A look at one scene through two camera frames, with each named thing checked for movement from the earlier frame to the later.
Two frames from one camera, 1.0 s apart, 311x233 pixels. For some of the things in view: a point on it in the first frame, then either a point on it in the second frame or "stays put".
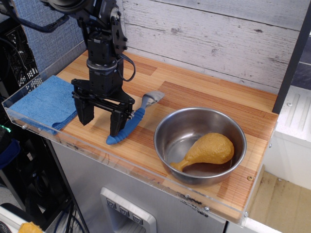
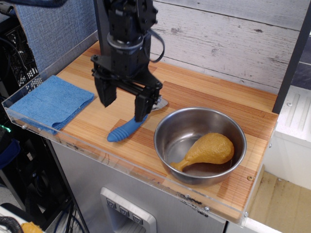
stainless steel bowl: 199,147 stays put
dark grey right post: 293,62 stays put
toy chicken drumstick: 210,148 stays put
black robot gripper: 105,87 to 129,64
